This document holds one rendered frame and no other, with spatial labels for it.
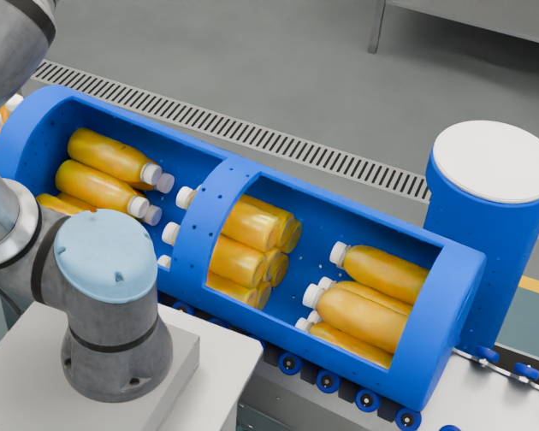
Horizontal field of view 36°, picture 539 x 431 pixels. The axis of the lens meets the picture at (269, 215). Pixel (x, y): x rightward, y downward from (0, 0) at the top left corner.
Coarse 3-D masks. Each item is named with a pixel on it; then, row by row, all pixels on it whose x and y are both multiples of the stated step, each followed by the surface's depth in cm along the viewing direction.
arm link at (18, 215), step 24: (0, 192) 91; (24, 192) 99; (0, 216) 92; (24, 216) 97; (48, 216) 102; (0, 240) 95; (24, 240) 97; (0, 264) 97; (24, 264) 99; (0, 288) 104; (24, 288) 100
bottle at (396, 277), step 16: (352, 256) 142; (368, 256) 141; (384, 256) 141; (352, 272) 142; (368, 272) 141; (384, 272) 140; (400, 272) 139; (416, 272) 139; (384, 288) 141; (400, 288) 139; (416, 288) 138
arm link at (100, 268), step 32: (64, 224) 99; (96, 224) 99; (128, 224) 100; (64, 256) 95; (96, 256) 96; (128, 256) 97; (32, 288) 100; (64, 288) 98; (96, 288) 95; (128, 288) 97; (96, 320) 99; (128, 320) 100
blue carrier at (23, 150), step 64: (64, 128) 166; (128, 128) 166; (256, 192) 160; (320, 192) 140; (192, 256) 137; (320, 256) 158; (448, 256) 130; (256, 320) 137; (448, 320) 123; (384, 384) 130
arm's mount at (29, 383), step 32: (32, 320) 117; (64, 320) 118; (0, 352) 113; (32, 352) 113; (192, 352) 116; (0, 384) 109; (32, 384) 109; (64, 384) 110; (160, 384) 111; (0, 416) 106; (32, 416) 106; (64, 416) 106; (96, 416) 106; (128, 416) 107; (160, 416) 111
